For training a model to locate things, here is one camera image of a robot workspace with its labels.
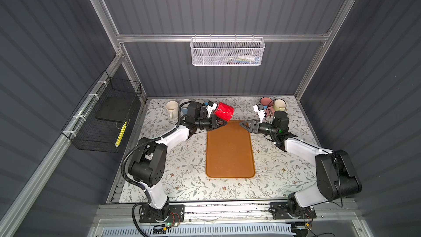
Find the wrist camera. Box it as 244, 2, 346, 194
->
205, 101, 218, 118
253, 104, 267, 123

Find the blue mug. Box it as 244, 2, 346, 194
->
180, 99, 191, 115

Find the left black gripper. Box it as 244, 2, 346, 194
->
194, 115, 226, 130

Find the purple mug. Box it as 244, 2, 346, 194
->
195, 99, 205, 104

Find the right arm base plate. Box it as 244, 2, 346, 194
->
268, 201, 317, 219

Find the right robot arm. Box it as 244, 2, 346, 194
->
240, 111, 362, 215

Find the aluminium rail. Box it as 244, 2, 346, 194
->
94, 199, 361, 223

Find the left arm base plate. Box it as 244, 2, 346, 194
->
138, 204, 185, 223

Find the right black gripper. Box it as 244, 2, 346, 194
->
239, 120, 278, 138

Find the pink patterned mug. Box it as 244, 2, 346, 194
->
260, 97, 274, 116

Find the black wire basket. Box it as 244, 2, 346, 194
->
61, 72, 143, 153

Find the white slotted cable duct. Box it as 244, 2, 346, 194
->
100, 223, 297, 237

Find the red mug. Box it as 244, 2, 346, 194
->
214, 102, 235, 122

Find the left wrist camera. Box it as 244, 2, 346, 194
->
205, 101, 218, 118

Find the light green mug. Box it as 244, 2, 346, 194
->
273, 99, 287, 111

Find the white mug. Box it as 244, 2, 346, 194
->
165, 101, 179, 119

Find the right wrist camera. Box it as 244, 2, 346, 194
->
253, 104, 267, 123

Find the white wire mesh basket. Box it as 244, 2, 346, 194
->
190, 36, 265, 66

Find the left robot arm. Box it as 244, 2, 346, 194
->
120, 101, 235, 214

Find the black corrugated cable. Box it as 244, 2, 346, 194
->
120, 101, 193, 237

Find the yellow marker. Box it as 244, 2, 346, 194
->
115, 121, 128, 148

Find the orange plastic tray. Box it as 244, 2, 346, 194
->
206, 120, 255, 178

